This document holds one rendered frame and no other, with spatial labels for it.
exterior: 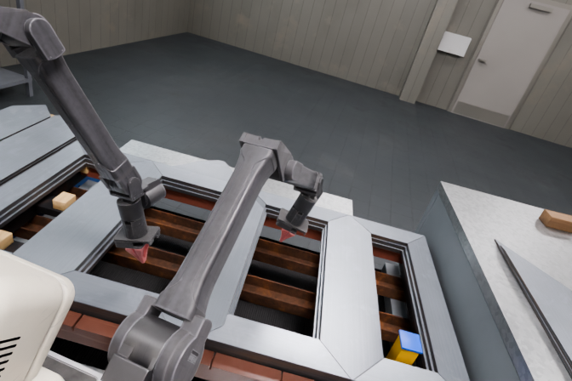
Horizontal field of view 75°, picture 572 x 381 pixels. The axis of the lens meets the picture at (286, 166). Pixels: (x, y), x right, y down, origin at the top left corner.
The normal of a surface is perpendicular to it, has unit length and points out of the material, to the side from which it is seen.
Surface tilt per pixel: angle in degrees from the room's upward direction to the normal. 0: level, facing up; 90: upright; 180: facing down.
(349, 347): 0
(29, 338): 90
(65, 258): 0
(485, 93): 90
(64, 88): 76
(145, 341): 29
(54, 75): 81
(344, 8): 90
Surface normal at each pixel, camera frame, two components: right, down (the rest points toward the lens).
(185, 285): -0.10, -0.58
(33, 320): 0.94, 0.32
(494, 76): -0.26, 0.41
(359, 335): 0.22, -0.85
